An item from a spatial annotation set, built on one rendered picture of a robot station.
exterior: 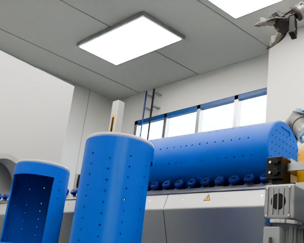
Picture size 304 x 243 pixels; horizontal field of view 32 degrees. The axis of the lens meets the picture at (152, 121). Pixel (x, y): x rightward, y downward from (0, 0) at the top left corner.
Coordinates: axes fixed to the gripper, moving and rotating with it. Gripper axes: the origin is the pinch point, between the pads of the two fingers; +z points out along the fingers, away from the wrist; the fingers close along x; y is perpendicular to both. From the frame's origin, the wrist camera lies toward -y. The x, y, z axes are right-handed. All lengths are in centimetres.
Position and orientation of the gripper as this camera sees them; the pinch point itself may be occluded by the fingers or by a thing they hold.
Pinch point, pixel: (260, 38)
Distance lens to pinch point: 247.7
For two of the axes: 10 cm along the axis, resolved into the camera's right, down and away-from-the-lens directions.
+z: -8.5, 5.0, 1.6
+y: -1.9, -5.8, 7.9
